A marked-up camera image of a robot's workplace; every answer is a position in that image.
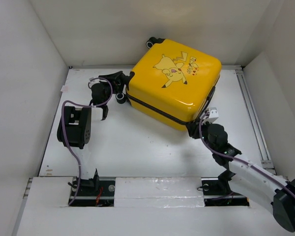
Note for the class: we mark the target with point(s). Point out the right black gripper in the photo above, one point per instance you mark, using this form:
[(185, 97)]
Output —
[(192, 130)]

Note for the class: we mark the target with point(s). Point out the small pink paper scrap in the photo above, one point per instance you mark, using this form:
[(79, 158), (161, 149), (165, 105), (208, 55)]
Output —
[(64, 88)]

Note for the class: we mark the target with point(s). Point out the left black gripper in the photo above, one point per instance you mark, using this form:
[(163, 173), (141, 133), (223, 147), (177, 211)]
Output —
[(118, 84)]

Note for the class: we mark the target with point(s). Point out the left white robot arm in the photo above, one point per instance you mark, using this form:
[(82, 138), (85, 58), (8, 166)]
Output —
[(74, 128)]

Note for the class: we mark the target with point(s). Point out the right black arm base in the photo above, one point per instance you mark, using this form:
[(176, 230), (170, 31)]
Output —
[(217, 193)]

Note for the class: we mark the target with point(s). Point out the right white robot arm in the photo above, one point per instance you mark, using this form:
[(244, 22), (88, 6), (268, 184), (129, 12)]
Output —
[(242, 176)]

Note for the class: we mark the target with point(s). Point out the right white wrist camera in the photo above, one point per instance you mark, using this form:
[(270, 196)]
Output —
[(211, 115)]

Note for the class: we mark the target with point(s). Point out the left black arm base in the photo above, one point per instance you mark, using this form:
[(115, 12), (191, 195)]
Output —
[(94, 192)]

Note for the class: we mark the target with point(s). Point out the yellow hard-shell suitcase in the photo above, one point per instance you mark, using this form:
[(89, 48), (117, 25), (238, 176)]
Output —
[(172, 82)]

